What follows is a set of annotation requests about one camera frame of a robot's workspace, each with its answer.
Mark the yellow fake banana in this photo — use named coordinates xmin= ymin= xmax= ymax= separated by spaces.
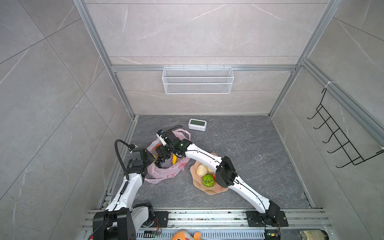
xmin=172 ymin=154 xmax=178 ymax=165

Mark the pink wavy plate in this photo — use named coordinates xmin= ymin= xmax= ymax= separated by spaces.
xmin=190 ymin=161 xmax=228 ymax=195

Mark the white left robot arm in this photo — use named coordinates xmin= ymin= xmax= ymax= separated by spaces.
xmin=88 ymin=140 xmax=155 ymax=240

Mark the orange plush toy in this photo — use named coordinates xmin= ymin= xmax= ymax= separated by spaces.
xmin=171 ymin=231 xmax=201 ymax=240

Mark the white digital clock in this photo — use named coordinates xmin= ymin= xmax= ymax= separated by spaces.
xmin=188 ymin=118 xmax=207 ymax=132

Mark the beige fake fruit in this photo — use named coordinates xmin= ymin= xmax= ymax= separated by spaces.
xmin=196 ymin=164 xmax=208 ymax=177

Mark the white wire mesh basket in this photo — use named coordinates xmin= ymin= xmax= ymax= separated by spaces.
xmin=162 ymin=67 xmax=235 ymax=95

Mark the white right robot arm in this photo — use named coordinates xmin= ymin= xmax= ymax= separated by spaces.
xmin=157 ymin=130 xmax=281 ymax=226

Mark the pink plastic shopping bag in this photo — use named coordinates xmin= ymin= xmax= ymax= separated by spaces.
xmin=145 ymin=128 xmax=191 ymax=184

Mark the green fake apple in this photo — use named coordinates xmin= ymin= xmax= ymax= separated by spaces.
xmin=202 ymin=174 xmax=216 ymax=188

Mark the black wire hook rack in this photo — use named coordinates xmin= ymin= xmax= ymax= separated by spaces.
xmin=307 ymin=88 xmax=384 ymax=169

